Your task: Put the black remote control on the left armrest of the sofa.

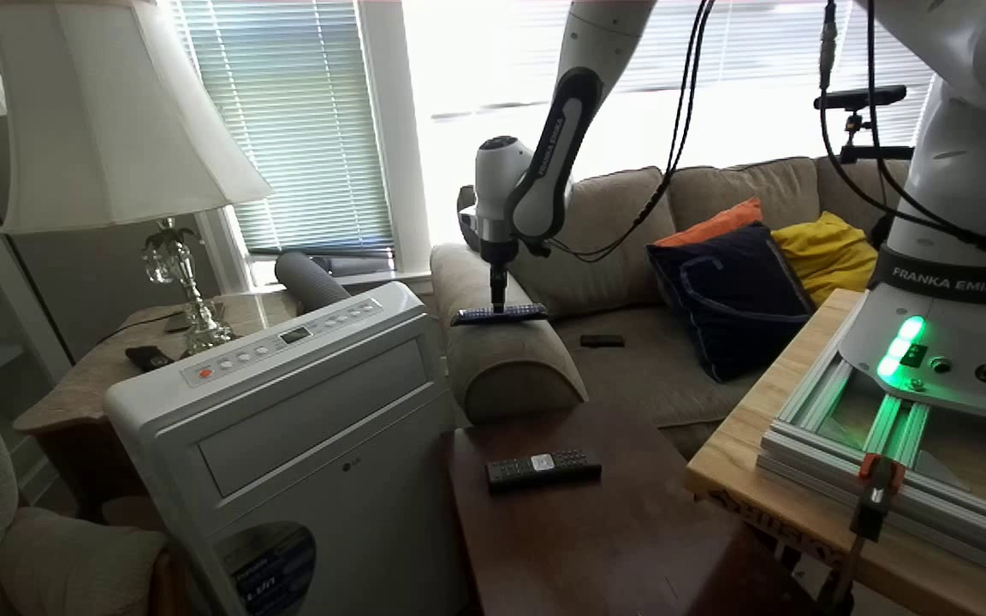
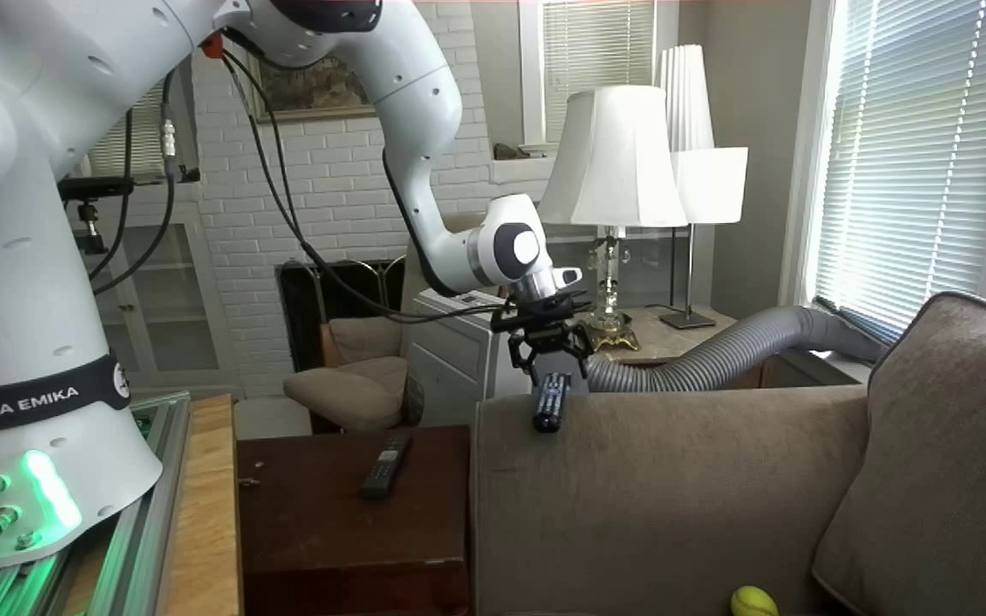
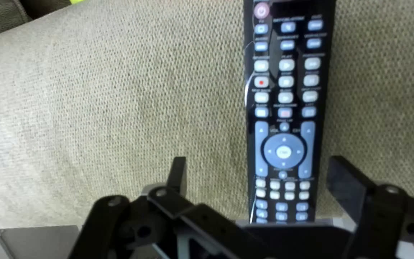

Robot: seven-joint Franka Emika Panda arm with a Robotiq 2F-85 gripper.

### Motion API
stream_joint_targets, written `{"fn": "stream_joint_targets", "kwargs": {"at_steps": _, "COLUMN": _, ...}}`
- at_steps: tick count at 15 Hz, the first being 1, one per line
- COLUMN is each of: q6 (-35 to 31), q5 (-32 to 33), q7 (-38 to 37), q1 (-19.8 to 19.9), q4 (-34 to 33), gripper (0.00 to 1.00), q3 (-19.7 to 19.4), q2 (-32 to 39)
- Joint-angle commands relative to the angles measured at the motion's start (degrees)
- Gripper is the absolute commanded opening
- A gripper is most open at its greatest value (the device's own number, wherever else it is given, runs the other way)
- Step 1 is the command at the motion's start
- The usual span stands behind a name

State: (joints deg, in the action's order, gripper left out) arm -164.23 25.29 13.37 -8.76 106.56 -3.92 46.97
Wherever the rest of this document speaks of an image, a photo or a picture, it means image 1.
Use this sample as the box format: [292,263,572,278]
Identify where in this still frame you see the grey flexible exhaust hose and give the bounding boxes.
[274,249,353,314]

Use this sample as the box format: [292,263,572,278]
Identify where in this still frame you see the orange cushion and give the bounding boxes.
[654,197,765,246]

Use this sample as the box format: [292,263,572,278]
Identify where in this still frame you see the small black object on table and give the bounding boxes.
[125,344,174,371]

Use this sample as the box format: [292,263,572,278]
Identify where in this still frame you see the dark grey remote control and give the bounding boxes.
[486,450,602,497]

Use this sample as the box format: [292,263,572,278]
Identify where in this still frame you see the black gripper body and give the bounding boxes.
[454,183,516,306]

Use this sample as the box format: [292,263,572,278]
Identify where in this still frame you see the white portable air conditioner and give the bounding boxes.
[107,285,467,616]

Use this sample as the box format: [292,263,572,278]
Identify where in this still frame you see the black remote with blue buttons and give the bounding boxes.
[452,304,548,325]

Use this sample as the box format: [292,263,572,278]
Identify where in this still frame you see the white shade crystal table lamp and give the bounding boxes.
[0,0,270,352]

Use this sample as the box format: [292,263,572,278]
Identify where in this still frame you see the white window blinds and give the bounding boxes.
[169,0,388,252]

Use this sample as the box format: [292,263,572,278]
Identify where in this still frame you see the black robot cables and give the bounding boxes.
[548,0,986,269]

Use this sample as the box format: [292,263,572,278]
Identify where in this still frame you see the beige fabric sofa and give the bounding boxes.
[430,156,886,456]

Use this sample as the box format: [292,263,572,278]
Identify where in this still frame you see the black camera on stand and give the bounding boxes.
[813,84,915,165]

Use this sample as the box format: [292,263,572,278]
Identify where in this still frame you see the beige armchair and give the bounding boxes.
[0,436,165,616]

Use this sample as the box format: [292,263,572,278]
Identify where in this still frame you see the yellow cushion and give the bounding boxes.
[774,213,877,304]

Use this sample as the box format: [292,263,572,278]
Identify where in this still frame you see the small black object on sofa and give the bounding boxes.
[580,330,628,349]

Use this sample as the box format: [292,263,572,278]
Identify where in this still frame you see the wooden lamp end table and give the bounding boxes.
[9,288,303,523]

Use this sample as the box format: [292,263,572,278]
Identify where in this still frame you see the light wooden robot platform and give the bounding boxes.
[689,292,986,616]

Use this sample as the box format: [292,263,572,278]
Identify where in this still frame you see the navy blue cushion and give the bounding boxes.
[648,223,816,384]

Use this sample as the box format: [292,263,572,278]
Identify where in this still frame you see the dark wooden side table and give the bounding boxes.
[444,404,813,616]

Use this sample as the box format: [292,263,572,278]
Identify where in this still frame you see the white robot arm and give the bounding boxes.
[459,0,986,416]

